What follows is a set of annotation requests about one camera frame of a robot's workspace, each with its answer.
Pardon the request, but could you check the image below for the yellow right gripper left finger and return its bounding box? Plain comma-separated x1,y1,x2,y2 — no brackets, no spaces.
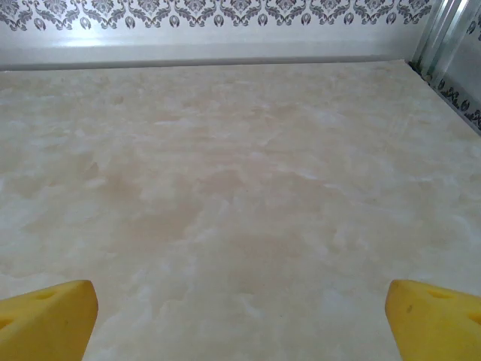
0,279,100,361

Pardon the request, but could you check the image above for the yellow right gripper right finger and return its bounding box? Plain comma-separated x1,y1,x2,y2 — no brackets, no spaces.
386,278,481,361

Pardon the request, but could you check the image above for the aluminium frame post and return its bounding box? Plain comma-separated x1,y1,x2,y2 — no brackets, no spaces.
409,0,481,89

